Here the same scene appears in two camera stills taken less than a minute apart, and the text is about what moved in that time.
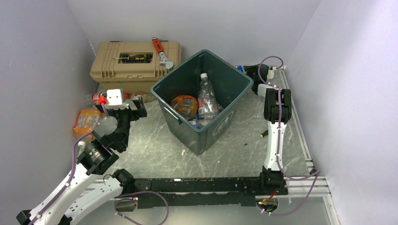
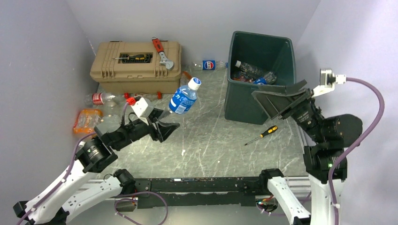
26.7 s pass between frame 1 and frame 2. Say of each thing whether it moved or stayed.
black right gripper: moved
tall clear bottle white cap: moved
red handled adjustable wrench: stayed
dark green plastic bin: moved
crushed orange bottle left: stayed
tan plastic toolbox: stayed
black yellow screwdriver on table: stayed
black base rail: stayed
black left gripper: moved
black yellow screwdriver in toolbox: stayed
